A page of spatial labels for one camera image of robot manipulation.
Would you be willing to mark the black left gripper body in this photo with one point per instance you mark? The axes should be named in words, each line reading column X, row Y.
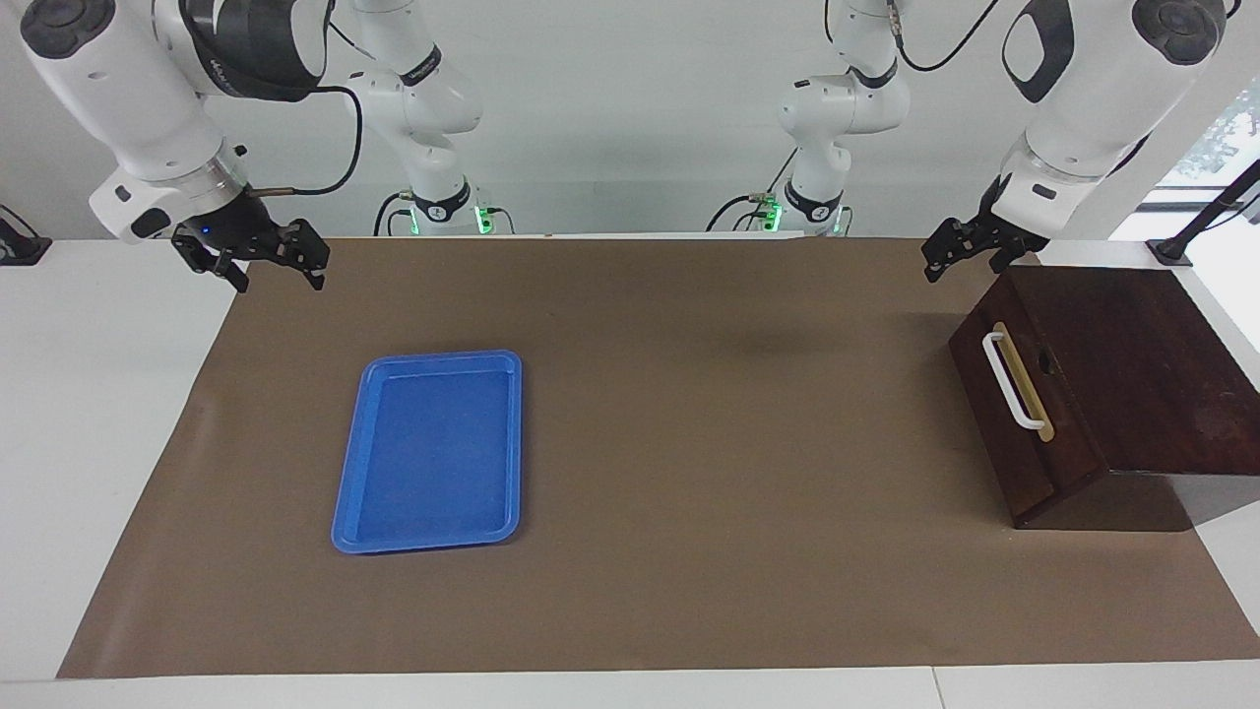
column 1009, row 234

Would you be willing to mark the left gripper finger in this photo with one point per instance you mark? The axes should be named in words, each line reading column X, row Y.
column 955, row 241
column 1012, row 254

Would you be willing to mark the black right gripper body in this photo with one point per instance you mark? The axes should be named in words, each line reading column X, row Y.
column 236, row 225

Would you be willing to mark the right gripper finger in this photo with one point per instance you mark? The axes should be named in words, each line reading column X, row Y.
column 308, row 251
column 207, row 258

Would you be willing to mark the dark wooden drawer cabinet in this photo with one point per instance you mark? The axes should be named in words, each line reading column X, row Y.
column 1162, row 374

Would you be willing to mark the black clamp stand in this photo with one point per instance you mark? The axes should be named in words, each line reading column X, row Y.
column 1169, row 251

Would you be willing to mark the blue plastic tray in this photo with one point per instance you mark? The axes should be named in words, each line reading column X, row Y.
column 433, row 473

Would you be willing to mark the brown paper table mat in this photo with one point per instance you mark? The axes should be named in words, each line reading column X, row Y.
column 689, row 492

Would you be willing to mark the black desk mount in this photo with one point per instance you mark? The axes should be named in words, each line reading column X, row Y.
column 20, row 248

